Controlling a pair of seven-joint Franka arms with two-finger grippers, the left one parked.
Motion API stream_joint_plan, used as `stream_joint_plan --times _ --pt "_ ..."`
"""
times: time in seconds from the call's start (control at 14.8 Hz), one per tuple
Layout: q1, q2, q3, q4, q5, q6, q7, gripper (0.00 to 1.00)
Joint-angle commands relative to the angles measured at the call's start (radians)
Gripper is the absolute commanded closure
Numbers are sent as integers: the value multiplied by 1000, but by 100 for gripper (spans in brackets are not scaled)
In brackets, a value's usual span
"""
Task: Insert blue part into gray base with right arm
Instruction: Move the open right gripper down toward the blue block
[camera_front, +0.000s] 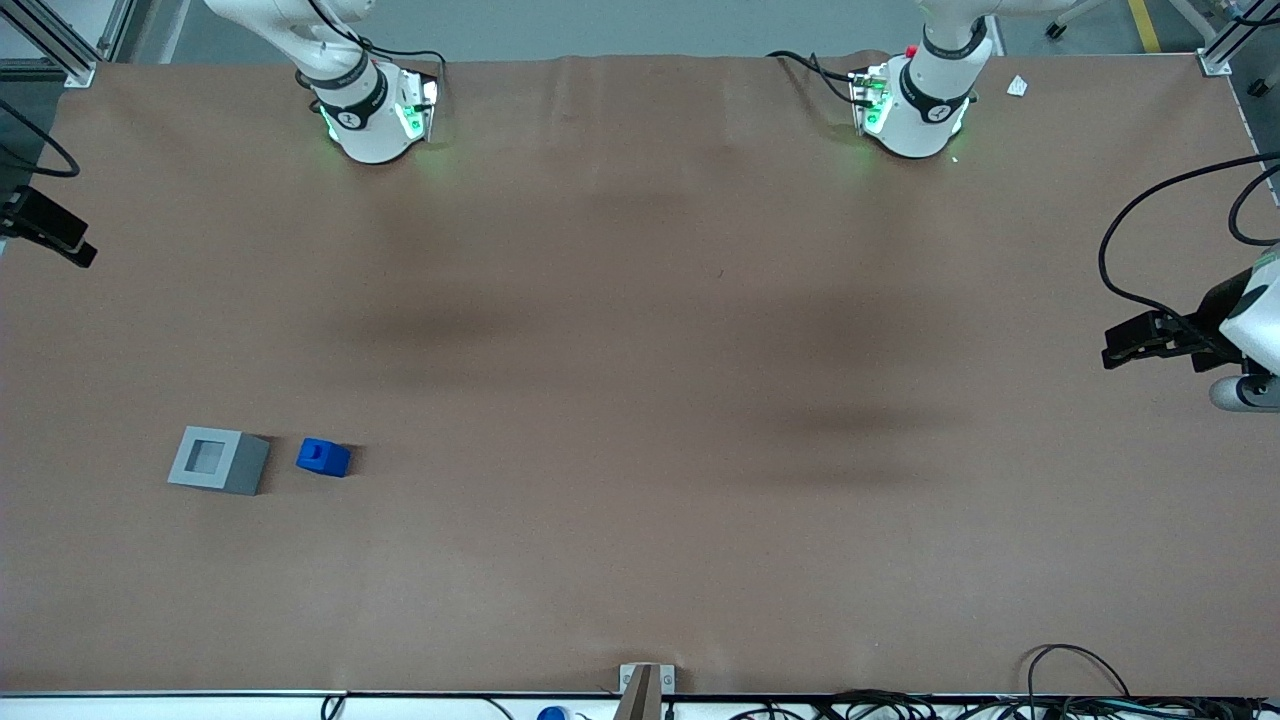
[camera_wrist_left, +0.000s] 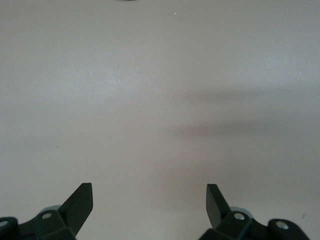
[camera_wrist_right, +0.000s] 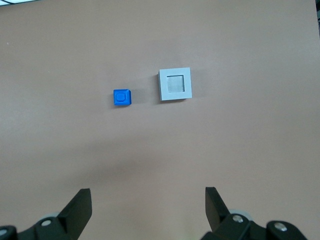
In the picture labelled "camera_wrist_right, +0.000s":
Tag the blue square part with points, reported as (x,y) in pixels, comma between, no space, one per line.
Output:
(121,97)

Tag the gray square base block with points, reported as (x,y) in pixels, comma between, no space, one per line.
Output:
(175,84)

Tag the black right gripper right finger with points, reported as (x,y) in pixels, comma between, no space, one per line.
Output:
(225,225)

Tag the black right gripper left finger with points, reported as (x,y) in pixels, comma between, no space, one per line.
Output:
(67,220)

